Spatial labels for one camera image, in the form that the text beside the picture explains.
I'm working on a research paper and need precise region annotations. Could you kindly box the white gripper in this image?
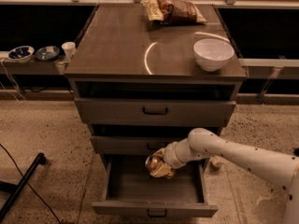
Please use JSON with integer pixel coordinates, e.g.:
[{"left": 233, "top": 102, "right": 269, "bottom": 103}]
[{"left": 149, "top": 141, "right": 190, "bottom": 179}]

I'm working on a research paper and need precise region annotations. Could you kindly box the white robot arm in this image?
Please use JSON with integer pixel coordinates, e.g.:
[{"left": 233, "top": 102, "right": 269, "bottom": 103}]
[{"left": 145, "top": 128, "right": 299, "bottom": 224}]

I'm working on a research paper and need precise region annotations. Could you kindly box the bottom grey drawer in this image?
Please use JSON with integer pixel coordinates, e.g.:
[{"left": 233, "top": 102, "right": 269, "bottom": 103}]
[{"left": 93, "top": 155, "right": 218, "bottom": 217}]

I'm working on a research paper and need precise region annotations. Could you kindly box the grey drawer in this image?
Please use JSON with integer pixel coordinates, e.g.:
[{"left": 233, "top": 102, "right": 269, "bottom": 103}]
[
  {"left": 91, "top": 136, "right": 181, "bottom": 155},
  {"left": 75, "top": 98, "right": 235, "bottom": 127},
  {"left": 93, "top": 155, "right": 218, "bottom": 217}
]

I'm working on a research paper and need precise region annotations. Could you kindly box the middle grey drawer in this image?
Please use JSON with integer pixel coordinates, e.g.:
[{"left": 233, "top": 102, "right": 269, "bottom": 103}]
[{"left": 91, "top": 136, "right": 181, "bottom": 155}]

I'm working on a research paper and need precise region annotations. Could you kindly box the grey drawer cabinet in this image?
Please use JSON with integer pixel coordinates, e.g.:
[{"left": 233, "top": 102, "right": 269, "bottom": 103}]
[{"left": 64, "top": 4, "right": 248, "bottom": 218}]

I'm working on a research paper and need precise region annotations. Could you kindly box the top grey drawer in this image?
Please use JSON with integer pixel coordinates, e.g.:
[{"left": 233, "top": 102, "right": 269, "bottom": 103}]
[{"left": 75, "top": 98, "right": 235, "bottom": 127}]

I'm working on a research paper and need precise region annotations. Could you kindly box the cabinet caster wheel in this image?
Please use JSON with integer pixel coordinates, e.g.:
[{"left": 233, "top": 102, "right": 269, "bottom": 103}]
[{"left": 210, "top": 157, "right": 224, "bottom": 171}]

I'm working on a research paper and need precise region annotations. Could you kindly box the white ceramic bowl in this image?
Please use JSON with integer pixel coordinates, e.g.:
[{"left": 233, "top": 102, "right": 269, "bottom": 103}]
[{"left": 193, "top": 38, "right": 235, "bottom": 72}]

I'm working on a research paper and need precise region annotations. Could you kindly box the black stand leg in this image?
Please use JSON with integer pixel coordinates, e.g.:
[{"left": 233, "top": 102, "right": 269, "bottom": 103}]
[{"left": 0, "top": 153, "right": 46, "bottom": 222}]

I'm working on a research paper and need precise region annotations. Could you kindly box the white paper cup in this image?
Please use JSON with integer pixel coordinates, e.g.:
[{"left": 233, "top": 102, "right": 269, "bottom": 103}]
[{"left": 62, "top": 42, "right": 76, "bottom": 61}]

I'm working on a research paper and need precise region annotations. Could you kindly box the brown chip bag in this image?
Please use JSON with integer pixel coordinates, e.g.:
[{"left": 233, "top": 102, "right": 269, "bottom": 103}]
[{"left": 146, "top": 0, "right": 206, "bottom": 25}]

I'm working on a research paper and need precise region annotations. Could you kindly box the blue dark bowl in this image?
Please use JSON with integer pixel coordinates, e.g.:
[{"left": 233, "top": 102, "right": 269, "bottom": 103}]
[{"left": 35, "top": 46, "right": 60, "bottom": 62}]

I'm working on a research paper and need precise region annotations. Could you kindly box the blue white bowl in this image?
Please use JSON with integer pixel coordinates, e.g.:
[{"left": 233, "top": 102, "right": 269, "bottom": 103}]
[{"left": 8, "top": 46, "right": 35, "bottom": 63}]

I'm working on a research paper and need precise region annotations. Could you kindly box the black floor cable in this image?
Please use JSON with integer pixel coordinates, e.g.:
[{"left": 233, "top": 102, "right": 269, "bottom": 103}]
[{"left": 0, "top": 144, "right": 63, "bottom": 224}]

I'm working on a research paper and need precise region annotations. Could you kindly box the white hanging cable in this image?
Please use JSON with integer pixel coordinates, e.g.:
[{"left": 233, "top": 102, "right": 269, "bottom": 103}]
[{"left": 0, "top": 59, "right": 26, "bottom": 103}]

